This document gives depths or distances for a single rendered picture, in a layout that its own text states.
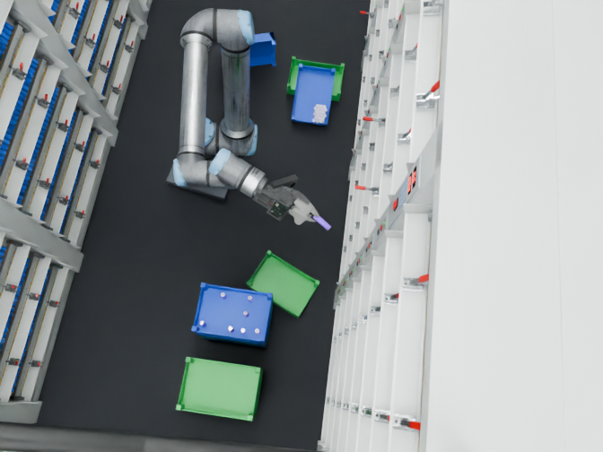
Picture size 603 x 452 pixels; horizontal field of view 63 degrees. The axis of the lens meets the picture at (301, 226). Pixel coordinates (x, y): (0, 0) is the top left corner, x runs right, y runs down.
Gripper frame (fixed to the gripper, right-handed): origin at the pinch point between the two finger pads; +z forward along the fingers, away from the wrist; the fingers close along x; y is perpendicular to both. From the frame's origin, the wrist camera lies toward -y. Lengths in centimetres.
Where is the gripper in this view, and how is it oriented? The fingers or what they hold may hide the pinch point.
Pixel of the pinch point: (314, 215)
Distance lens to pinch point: 161.3
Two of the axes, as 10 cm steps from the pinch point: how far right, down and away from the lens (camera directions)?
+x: 4.1, -6.1, -6.8
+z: 8.5, 5.2, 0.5
